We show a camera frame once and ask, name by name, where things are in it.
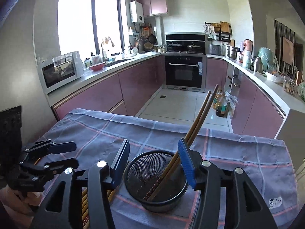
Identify brown chopstick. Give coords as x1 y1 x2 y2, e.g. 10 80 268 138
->
143 83 219 201
143 90 212 201

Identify left hand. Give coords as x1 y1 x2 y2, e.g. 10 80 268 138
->
1 185 43 216

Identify wooden chopstick middle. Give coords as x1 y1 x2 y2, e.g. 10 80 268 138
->
81 188 88 221

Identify wooden chopstick leftmost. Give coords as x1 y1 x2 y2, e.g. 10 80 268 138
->
82 208 89 228

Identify black mesh utensil holder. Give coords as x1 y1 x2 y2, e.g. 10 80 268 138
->
124 150 188 213

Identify purple plaid tablecloth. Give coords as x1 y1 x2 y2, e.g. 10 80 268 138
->
39 109 298 228

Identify dark soy sauce bottle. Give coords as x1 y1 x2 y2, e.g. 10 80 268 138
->
216 95 227 117

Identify white microwave oven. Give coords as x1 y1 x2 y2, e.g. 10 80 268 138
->
38 51 84 94

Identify pink lower cabinets right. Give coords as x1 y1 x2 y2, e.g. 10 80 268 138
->
206 57 284 139

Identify pink cabinets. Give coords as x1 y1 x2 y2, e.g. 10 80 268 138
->
47 53 165 120
206 57 284 139

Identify yellow cooking oil bottle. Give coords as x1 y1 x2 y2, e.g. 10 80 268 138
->
213 89 223 110

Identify pink lower cabinets left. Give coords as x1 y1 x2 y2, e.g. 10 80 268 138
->
47 53 165 120

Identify red bowl on counter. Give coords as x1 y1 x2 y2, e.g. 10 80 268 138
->
89 63 105 71

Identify black built-in oven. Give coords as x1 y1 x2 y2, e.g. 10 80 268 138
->
164 32 207 92

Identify steel stock pot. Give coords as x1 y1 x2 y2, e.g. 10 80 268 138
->
225 45 240 60

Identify white water heater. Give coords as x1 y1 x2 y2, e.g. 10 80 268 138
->
129 1 144 24

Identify pink upper cabinet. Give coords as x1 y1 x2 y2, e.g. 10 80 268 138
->
136 0 168 17

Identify black tracking camera module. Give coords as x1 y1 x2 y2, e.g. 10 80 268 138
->
0 106 22 176

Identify black wall spice rack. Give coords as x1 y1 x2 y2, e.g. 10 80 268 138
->
204 21 232 43

